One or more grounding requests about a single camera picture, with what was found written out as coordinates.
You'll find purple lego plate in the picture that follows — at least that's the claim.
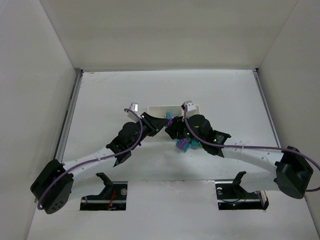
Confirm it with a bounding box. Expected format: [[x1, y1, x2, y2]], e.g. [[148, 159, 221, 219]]
[[165, 117, 173, 127]]

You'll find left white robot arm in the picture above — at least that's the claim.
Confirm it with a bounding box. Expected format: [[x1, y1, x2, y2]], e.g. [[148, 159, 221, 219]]
[[30, 109, 169, 215]]

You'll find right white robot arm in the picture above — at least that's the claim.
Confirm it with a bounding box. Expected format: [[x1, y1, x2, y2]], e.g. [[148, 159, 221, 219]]
[[165, 114, 314, 199]]

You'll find white three-compartment tray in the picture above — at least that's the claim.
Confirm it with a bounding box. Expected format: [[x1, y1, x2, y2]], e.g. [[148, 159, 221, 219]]
[[147, 105, 184, 121]]

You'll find green lego brick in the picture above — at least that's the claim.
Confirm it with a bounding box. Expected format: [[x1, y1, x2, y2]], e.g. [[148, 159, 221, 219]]
[[188, 137, 203, 148]]

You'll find teal lego brick on table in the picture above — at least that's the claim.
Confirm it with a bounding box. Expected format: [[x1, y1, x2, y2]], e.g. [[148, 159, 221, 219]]
[[175, 140, 192, 154]]

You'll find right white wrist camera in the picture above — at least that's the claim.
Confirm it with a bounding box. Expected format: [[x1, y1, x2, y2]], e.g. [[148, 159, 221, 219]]
[[181, 100, 198, 118]]

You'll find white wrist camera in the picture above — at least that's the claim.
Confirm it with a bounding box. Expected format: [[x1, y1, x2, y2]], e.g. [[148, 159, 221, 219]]
[[181, 100, 198, 118], [127, 102, 140, 122]]

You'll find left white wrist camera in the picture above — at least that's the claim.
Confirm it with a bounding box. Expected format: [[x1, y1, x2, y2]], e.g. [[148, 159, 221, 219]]
[[127, 102, 140, 122]]

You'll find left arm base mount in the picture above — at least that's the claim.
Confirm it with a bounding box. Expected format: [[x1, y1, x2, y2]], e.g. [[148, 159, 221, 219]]
[[79, 172, 128, 212]]

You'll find left aluminium rail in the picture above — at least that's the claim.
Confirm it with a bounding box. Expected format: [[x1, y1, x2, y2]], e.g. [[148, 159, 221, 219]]
[[53, 68, 84, 163]]

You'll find aluminium rail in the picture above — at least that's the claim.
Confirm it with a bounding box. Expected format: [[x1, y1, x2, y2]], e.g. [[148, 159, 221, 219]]
[[252, 68, 281, 148], [53, 68, 84, 163]]

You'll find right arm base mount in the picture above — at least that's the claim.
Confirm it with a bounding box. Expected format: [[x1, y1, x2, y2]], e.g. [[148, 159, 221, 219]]
[[215, 171, 269, 211]]

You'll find right aluminium rail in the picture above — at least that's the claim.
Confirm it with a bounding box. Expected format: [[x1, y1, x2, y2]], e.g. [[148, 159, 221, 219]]
[[252, 68, 281, 148]]

